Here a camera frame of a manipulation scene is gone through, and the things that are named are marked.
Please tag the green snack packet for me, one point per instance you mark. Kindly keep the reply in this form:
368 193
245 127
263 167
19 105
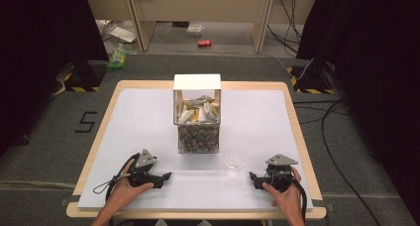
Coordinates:
117 60

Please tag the clear glass cup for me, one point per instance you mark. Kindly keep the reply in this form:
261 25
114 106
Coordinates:
234 160

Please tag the pile of brown patterned packets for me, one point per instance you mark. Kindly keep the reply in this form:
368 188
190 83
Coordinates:
198 138

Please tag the white foam mat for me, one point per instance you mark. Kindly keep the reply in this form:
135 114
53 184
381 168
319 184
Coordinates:
142 127

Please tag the person's left hand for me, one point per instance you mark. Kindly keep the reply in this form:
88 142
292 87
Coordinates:
124 194

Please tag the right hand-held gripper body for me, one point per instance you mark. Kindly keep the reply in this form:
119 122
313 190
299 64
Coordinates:
280 176

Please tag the pile of white sachets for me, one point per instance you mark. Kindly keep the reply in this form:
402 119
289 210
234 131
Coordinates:
198 112

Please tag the person's right hand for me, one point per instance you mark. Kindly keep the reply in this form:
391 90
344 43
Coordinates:
290 199

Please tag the clear box with white lid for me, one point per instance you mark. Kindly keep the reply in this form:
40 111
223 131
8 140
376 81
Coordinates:
197 82

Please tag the red drink can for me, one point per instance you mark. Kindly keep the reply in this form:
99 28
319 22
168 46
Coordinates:
204 43

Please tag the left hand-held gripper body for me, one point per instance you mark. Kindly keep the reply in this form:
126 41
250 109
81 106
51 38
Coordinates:
145 173

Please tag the crumpled white plastic bag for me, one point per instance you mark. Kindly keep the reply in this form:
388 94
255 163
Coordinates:
120 32

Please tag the black stand base striped tape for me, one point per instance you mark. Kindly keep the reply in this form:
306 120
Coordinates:
312 79
84 77

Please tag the clear plastic packet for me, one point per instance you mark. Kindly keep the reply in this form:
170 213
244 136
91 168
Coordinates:
195 30

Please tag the beige wooden desk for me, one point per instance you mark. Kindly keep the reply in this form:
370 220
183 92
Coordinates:
204 4

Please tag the wooden table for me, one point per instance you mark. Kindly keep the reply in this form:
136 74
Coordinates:
198 215

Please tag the black curtain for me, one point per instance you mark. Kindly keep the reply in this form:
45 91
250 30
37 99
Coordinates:
39 54
379 70

